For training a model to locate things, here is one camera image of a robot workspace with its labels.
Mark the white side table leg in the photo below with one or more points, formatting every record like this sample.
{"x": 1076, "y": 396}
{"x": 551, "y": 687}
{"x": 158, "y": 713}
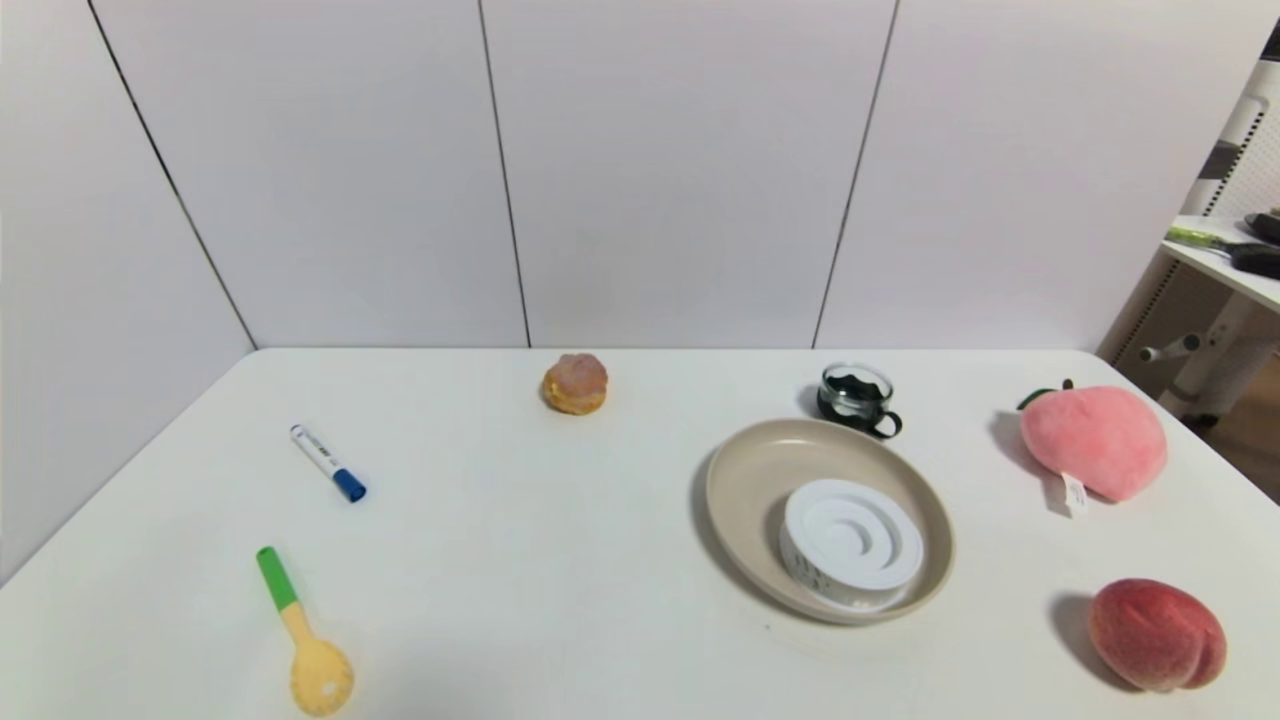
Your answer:
{"x": 1225, "y": 350}

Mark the white perforated panel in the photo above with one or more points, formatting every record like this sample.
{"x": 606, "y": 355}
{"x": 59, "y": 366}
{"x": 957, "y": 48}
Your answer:
{"x": 1255, "y": 165}

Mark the pink plush peach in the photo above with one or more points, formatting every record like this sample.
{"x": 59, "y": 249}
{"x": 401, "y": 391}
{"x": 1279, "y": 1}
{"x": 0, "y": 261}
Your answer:
{"x": 1095, "y": 440}

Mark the dark round object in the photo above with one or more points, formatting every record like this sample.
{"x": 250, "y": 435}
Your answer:
{"x": 1265, "y": 225}

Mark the pink frosted pastry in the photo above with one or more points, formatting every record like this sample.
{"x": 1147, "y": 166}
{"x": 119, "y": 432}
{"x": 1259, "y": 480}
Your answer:
{"x": 575, "y": 383}

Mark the brown round plate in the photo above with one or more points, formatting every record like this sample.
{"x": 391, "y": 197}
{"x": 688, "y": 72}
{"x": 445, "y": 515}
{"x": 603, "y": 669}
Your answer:
{"x": 750, "y": 490}

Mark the red peach fruit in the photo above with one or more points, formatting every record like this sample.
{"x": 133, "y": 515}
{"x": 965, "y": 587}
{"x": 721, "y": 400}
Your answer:
{"x": 1155, "y": 635}

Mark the glass cup with black holder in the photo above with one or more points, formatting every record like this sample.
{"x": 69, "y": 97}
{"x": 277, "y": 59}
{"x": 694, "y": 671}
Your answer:
{"x": 855, "y": 395}

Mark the white marker with blue cap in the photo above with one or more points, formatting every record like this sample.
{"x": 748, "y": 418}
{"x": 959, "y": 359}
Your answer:
{"x": 322, "y": 460}

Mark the white round lidded container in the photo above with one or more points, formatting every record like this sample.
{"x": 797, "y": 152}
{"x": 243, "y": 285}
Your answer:
{"x": 850, "y": 540}

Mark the black brush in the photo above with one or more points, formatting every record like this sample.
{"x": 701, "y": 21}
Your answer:
{"x": 1258, "y": 260}

